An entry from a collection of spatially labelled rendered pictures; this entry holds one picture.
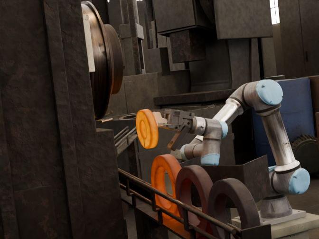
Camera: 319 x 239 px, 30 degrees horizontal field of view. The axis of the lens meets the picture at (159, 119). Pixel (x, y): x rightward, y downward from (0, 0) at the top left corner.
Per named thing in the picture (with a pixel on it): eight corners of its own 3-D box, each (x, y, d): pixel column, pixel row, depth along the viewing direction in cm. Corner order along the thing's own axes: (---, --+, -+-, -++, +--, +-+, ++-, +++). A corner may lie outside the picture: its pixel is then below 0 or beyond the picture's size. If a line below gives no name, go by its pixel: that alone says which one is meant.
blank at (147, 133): (148, 113, 228) (156, 112, 229) (134, 107, 242) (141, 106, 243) (152, 152, 231) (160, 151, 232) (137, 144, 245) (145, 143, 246)
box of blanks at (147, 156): (145, 216, 452) (133, 115, 447) (88, 205, 518) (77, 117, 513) (239, 188, 515) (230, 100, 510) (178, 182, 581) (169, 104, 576)
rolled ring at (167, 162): (189, 171, 160) (178, 173, 159) (186, 229, 168) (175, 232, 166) (161, 143, 176) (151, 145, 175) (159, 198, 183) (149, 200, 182)
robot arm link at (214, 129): (228, 140, 246) (229, 120, 248) (204, 137, 242) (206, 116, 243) (219, 141, 254) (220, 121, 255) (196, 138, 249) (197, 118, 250)
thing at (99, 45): (100, 123, 213) (84, -9, 210) (67, 121, 256) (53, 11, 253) (117, 121, 215) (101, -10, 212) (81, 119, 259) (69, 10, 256)
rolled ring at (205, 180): (183, 159, 162) (172, 161, 160) (216, 171, 145) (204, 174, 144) (188, 225, 164) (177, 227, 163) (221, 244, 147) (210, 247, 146)
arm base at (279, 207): (283, 209, 291) (279, 189, 291) (298, 213, 277) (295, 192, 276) (255, 216, 287) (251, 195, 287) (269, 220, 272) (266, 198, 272)
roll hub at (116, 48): (115, 94, 225) (106, 20, 223) (93, 96, 251) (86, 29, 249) (129, 93, 227) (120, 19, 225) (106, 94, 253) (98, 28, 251)
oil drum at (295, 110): (279, 178, 546) (270, 81, 540) (246, 171, 600) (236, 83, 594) (332, 167, 568) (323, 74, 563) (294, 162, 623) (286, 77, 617)
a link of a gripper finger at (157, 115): (145, 110, 236) (166, 113, 240) (143, 124, 236) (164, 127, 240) (148, 110, 234) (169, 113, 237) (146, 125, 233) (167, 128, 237)
